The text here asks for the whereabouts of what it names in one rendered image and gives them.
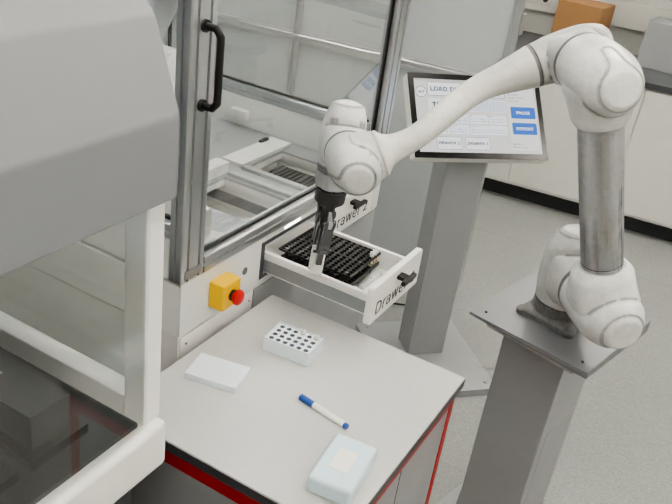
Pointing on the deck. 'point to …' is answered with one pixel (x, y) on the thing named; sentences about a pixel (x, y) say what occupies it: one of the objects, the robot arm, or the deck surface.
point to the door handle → (215, 67)
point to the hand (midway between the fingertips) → (316, 260)
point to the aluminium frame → (195, 229)
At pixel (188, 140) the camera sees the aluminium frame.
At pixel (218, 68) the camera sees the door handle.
